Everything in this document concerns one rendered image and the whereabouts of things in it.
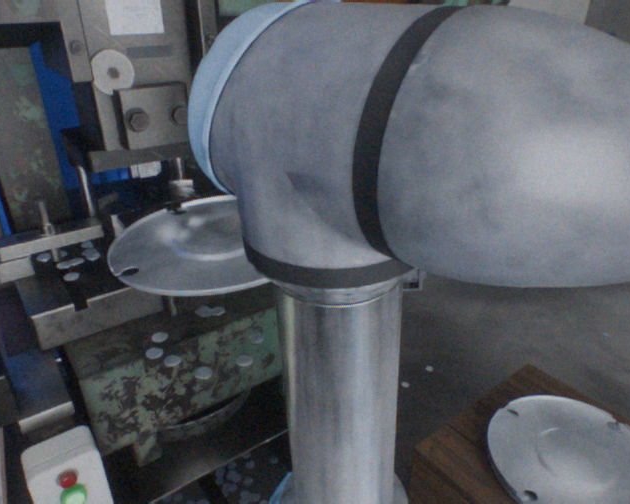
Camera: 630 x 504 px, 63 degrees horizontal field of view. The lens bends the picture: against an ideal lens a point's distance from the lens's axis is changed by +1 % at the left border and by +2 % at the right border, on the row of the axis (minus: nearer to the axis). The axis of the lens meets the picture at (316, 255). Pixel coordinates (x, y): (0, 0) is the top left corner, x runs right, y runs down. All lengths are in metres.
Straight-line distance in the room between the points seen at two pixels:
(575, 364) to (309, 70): 1.73
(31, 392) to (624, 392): 1.60
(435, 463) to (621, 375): 1.04
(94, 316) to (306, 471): 0.48
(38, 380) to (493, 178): 0.68
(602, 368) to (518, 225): 1.74
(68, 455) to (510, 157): 0.60
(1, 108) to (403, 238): 0.88
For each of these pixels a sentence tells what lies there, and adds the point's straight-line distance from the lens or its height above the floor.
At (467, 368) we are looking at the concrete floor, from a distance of 1.76.
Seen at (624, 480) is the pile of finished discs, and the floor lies 0.37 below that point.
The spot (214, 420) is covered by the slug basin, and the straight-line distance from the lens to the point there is 1.02.
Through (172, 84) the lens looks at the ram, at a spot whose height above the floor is 0.97.
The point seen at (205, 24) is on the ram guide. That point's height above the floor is 1.05.
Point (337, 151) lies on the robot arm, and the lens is 0.21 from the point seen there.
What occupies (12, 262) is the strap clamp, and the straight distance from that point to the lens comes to 0.88.
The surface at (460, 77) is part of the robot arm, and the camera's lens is 0.19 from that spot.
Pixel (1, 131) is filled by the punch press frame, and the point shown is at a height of 0.88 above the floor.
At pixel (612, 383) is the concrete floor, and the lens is 1.88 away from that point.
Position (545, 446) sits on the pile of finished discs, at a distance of 1.05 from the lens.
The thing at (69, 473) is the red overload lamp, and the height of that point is 0.62.
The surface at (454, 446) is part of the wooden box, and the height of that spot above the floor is 0.35.
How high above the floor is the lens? 1.10
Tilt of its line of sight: 28 degrees down
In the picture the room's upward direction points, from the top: straight up
